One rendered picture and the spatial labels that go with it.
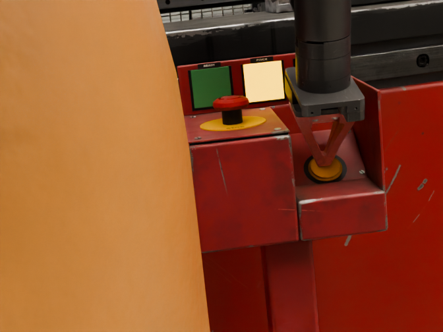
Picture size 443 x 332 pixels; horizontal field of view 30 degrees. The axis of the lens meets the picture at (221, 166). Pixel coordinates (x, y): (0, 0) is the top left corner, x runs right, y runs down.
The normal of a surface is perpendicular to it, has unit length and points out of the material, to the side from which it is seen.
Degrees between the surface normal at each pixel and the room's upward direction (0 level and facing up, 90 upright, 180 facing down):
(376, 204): 90
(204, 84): 90
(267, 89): 90
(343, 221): 90
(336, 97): 15
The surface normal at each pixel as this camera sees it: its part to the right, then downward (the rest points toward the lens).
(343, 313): 0.19, 0.21
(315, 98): -0.07, -0.87
